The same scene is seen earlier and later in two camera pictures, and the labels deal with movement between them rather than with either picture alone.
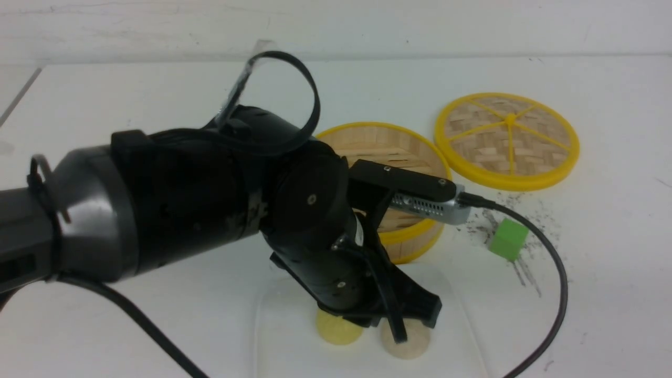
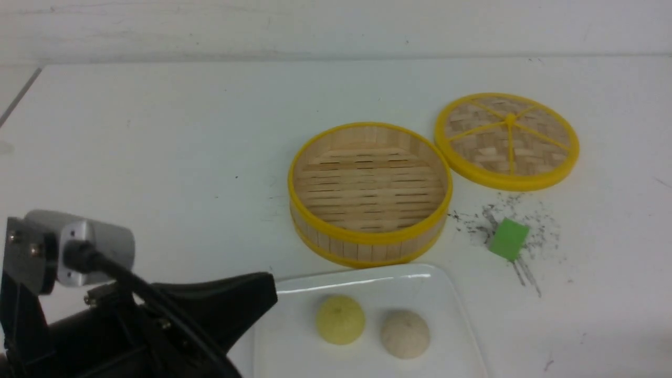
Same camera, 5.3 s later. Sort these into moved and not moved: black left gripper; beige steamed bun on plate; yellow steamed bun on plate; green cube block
Moved: black left gripper
Not moved: green cube block; yellow steamed bun on plate; beige steamed bun on plate
